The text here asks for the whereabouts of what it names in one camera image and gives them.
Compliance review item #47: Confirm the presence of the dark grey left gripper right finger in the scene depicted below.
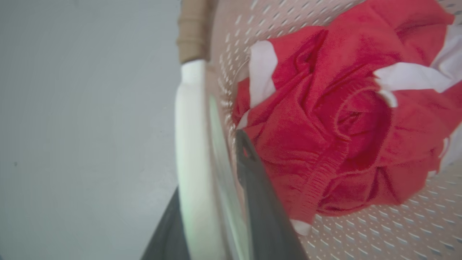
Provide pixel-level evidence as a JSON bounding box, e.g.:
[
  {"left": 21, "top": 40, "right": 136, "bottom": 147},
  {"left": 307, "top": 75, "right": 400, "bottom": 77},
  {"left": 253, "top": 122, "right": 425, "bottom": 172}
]
[{"left": 235, "top": 129, "right": 309, "bottom": 260}]

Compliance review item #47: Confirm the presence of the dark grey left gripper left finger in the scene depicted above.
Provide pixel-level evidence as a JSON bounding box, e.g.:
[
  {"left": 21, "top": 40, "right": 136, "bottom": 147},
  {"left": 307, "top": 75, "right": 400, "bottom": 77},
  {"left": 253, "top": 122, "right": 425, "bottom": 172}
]
[{"left": 140, "top": 187, "right": 191, "bottom": 260}]

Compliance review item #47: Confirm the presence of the white perforated plastic laundry basket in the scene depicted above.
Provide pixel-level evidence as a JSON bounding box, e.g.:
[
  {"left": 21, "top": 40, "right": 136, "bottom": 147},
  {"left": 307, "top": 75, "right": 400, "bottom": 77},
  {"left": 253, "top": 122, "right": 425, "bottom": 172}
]
[{"left": 175, "top": 0, "right": 462, "bottom": 260}]

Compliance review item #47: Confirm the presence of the red and white garment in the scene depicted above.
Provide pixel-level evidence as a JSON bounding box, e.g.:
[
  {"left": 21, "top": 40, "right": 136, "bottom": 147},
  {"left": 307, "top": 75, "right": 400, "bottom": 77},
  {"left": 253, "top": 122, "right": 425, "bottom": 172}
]
[{"left": 232, "top": 0, "right": 462, "bottom": 236}]

